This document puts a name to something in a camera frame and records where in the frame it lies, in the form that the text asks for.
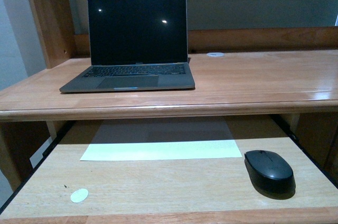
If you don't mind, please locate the black wireless mouse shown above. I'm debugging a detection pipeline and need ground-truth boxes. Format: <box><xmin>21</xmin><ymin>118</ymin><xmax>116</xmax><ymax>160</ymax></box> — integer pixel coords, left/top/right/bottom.
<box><xmin>245</xmin><ymin>150</ymin><xmax>296</xmax><ymax>200</ymax></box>

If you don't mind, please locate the grey open laptop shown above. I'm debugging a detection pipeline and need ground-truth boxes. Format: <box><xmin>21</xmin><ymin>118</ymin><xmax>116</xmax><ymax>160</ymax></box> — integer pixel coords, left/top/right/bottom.
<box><xmin>60</xmin><ymin>0</ymin><xmax>195</xmax><ymax>94</ymax></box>

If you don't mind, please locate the white paper sheet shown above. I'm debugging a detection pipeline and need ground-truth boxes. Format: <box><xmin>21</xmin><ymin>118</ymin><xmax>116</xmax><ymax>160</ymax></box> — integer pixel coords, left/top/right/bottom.
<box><xmin>81</xmin><ymin>124</ymin><xmax>242</xmax><ymax>161</ymax></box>

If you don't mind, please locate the white round sticker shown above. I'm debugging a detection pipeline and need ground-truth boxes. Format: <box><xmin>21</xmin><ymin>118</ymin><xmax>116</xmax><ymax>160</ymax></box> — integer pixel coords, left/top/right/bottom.
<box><xmin>70</xmin><ymin>188</ymin><xmax>89</xmax><ymax>203</ymax></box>

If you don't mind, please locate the wooden pull-out keyboard tray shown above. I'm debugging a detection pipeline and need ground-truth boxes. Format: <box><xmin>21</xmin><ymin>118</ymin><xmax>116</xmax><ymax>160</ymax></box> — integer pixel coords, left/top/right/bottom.
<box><xmin>1</xmin><ymin>122</ymin><xmax>337</xmax><ymax>223</ymax></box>

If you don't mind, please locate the white cable grommet cap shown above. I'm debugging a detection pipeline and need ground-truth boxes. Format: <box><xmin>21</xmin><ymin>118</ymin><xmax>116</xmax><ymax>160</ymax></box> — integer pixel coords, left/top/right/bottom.
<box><xmin>207</xmin><ymin>52</ymin><xmax>224</xmax><ymax>57</ymax></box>

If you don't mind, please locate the black left drawer rail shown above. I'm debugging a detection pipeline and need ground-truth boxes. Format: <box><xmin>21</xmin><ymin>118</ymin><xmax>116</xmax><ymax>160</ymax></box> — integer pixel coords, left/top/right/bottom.
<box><xmin>1</xmin><ymin>121</ymin><xmax>74</xmax><ymax>206</ymax></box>

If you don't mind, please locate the black drawer rail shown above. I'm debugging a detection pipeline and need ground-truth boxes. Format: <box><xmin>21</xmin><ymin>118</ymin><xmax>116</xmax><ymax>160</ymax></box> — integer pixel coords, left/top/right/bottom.
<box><xmin>1</xmin><ymin>121</ymin><xmax>74</xmax><ymax>206</ymax></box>
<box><xmin>270</xmin><ymin>112</ymin><xmax>337</xmax><ymax>186</ymax></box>

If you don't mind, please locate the black right drawer rail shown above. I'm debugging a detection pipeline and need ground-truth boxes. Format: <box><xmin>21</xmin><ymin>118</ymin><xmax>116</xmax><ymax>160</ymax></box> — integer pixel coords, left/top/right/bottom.
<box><xmin>270</xmin><ymin>112</ymin><xmax>337</xmax><ymax>186</ymax></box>

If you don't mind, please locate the wooden desk hutch frame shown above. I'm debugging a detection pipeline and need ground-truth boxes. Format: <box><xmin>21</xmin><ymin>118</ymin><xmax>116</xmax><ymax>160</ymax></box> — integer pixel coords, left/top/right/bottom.
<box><xmin>29</xmin><ymin>0</ymin><xmax>337</xmax><ymax>68</ymax></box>

